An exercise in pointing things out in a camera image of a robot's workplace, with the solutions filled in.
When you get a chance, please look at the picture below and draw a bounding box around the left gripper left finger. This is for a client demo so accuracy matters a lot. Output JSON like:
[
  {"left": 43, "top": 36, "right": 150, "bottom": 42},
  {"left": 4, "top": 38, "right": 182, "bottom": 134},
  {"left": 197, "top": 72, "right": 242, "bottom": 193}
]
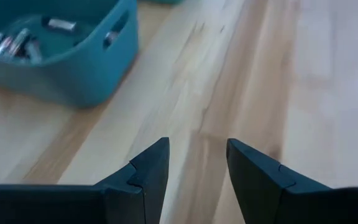
[{"left": 0, "top": 137, "right": 170, "bottom": 224}]

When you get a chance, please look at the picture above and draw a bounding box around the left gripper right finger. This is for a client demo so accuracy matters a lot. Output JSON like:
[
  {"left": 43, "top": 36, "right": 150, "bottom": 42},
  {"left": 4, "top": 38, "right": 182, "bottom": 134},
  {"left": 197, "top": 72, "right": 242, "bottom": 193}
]
[{"left": 226, "top": 138, "right": 358, "bottom": 224}]

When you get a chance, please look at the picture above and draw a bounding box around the black red battery front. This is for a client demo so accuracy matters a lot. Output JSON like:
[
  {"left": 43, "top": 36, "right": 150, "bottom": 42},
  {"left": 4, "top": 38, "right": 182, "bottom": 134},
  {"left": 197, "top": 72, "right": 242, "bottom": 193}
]
[{"left": 0, "top": 35, "right": 14, "bottom": 58}]

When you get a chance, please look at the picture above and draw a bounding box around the blue plastic bin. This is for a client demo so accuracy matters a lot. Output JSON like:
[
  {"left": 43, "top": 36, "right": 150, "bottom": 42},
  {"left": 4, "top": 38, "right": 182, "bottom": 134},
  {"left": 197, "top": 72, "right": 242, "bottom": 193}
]
[{"left": 0, "top": 0, "right": 139, "bottom": 109}]

